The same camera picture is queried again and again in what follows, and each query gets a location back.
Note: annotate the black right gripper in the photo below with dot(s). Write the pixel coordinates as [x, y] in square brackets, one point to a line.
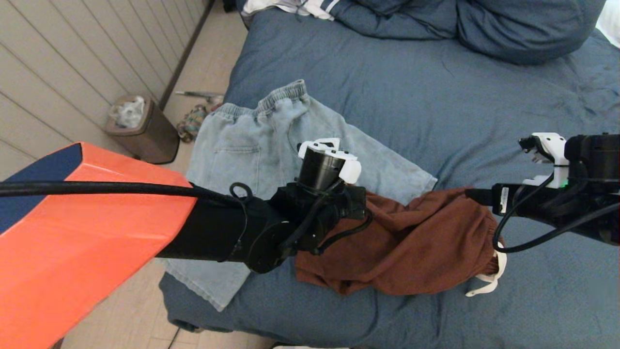
[547, 206]

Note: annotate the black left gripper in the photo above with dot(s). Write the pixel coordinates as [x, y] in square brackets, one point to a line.
[339, 208]

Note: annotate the rust brown shorts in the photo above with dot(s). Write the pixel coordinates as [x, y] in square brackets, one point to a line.
[411, 242]

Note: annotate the light blue denim shorts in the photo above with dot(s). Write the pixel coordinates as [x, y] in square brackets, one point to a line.
[252, 145]

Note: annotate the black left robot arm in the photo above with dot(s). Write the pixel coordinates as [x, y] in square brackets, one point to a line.
[97, 242]

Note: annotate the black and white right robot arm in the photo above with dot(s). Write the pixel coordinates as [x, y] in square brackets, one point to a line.
[596, 160]

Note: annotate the blue bed cover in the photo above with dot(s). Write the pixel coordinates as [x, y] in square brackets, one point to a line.
[436, 97]

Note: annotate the multicoloured cloth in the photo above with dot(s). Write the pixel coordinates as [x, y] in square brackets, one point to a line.
[191, 123]

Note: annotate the blue pillow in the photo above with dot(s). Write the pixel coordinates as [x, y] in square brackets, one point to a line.
[525, 28]

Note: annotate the silver metal object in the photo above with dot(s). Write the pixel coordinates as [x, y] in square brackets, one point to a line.
[193, 93]

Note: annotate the crumpled blue blanket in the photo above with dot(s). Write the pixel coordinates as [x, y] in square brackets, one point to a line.
[397, 20]

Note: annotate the brown metal trash bin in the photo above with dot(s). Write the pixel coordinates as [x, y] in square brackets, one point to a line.
[155, 138]

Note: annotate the white striped garment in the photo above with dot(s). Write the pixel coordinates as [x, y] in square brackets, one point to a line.
[290, 6]

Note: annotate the white pillow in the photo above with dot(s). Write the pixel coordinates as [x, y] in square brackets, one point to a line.
[610, 24]

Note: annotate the small black object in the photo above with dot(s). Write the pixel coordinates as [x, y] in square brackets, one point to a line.
[229, 5]

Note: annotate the clear plastic bin liner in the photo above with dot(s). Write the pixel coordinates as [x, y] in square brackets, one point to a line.
[128, 112]

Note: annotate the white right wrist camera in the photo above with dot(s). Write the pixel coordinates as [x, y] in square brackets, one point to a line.
[552, 145]

